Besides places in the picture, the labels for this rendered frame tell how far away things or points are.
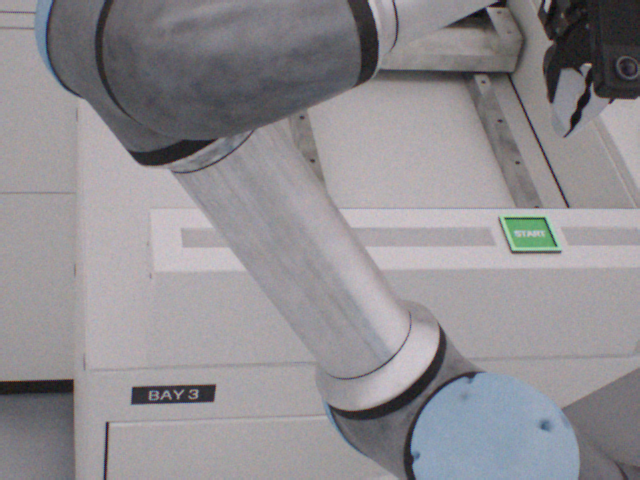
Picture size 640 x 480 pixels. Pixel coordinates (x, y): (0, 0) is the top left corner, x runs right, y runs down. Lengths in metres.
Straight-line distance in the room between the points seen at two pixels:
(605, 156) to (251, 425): 0.53
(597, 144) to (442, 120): 0.26
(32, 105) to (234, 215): 1.00
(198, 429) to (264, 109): 0.71
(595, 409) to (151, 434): 0.50
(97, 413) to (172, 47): 0.71
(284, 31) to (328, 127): 0.94
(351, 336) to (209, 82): 0.31
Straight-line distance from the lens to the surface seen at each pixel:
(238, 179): 0.88
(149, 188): 1.53
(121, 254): 1.44
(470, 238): 1.33
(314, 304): 0.95
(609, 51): 1.13
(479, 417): 0.96
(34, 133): 1.90
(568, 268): 1.33
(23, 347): 2.22
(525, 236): 1.34
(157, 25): 0.74
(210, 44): 0.73
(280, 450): 1.46
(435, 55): 1.74
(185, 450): 1.44
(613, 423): 1.19
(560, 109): 1.23
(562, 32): 1.19
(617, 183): 1.50
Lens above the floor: 1.81
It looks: 42 degrees down
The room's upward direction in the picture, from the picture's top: 11 degrees clockwise
